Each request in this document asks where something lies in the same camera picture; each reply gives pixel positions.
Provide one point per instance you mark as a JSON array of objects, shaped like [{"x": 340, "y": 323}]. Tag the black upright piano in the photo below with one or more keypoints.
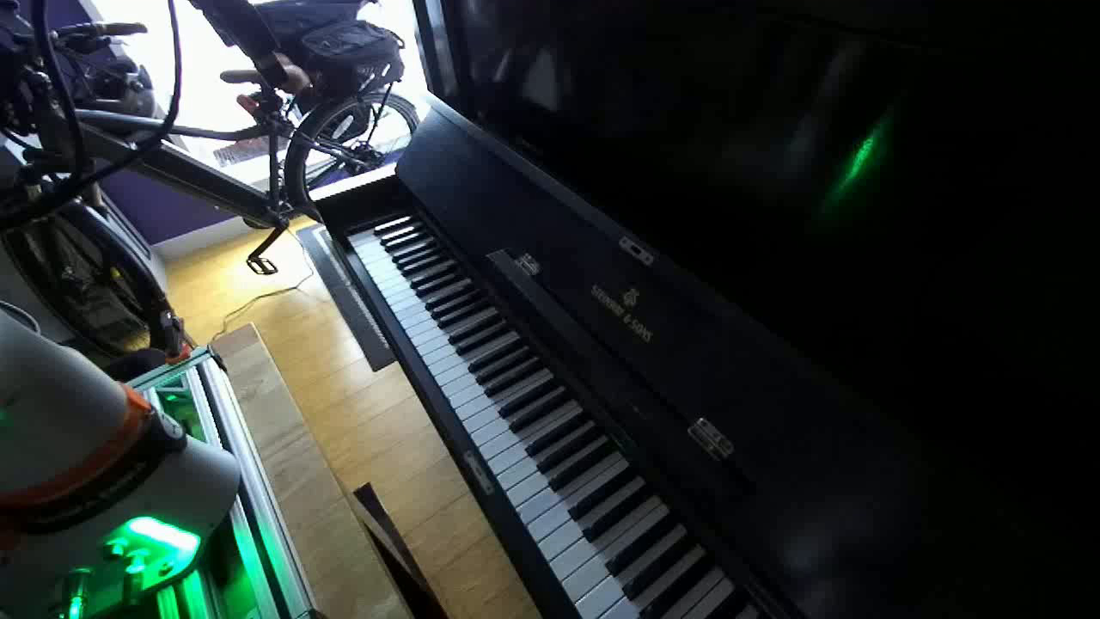
[{"x": 640, "y": 347}]

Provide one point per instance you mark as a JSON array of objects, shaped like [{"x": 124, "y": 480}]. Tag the dark bicycle with grey tyre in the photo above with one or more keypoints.
[{"x": 106, "y": 277}]

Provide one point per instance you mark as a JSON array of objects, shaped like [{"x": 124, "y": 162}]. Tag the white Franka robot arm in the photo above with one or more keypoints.
[{"x": 71, "y": 436}]

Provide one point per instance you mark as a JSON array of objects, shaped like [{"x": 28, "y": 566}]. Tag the long wooden bench board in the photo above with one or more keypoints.
[{"x": 296, "y": 469}]

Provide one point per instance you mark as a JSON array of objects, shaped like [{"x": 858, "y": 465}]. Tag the aluminium robot base cart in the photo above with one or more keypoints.
[{"x": 247, "y": 539}]

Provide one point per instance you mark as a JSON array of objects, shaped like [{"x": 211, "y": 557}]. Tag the thin black strip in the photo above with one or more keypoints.
[{"x": 398, "y": 553}]

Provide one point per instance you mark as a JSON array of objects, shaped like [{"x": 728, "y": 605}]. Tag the black bicycle bag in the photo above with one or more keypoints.
[{"x": 330, "y": 38}]

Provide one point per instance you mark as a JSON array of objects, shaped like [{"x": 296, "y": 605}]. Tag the black bicycle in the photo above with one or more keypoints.
[{"x": 345, "y": 132}]

